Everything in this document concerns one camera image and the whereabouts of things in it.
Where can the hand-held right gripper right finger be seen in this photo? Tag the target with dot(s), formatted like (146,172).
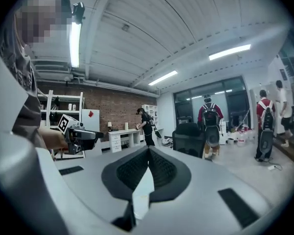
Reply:
(198,175)

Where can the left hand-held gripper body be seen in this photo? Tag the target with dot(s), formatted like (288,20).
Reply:
(69,128)

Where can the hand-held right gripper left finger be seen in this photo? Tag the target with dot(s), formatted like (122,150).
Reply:
(93,192)

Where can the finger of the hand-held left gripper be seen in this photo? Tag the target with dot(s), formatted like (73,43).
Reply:
(91,134)

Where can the person's left forearm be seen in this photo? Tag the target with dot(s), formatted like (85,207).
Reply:
(51,137)

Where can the white board with red mark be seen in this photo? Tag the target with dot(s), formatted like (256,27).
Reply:
(90,121)

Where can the small table lamp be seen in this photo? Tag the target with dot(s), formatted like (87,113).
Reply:
(109,125)

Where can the white desk with drawers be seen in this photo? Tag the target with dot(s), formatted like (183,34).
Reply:
(117,141)

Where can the white storage shelf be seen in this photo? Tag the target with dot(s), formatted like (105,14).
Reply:
(49,106)

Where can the white cylindrical container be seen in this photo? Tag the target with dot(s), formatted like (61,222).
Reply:
(126,126)

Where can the black mesh office chair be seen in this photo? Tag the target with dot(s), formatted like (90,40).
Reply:
(186,136)

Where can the black white backpack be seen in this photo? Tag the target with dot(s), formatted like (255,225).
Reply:
(267,131)
(210,126)
(155,128)

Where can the person's grey t-shirt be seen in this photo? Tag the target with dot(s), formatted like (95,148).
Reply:
(27,101)

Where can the group of clear water jugs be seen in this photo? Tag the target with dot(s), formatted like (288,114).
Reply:
(242,138)

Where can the ceiling air conditioner unit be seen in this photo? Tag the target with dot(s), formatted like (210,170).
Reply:
(51,68)

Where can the dark framed window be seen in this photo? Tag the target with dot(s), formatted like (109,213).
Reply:
(236,101)
(182,106)

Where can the white power strip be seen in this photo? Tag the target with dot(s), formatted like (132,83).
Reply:
(271,167)

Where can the long ceiling light panel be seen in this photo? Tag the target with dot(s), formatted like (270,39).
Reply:
(75,45)
(163,77)
(229,52)

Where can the wooden step platform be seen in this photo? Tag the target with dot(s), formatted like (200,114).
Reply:
(287,153)

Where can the person's head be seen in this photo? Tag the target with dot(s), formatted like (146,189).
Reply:
(39,21)

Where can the white wall shelf unit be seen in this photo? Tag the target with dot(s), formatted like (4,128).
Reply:
(152,111)

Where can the black head-mounted camera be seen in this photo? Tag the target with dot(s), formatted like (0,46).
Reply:
(78,11)

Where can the blue wall poster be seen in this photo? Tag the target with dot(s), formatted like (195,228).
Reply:
(283,74)

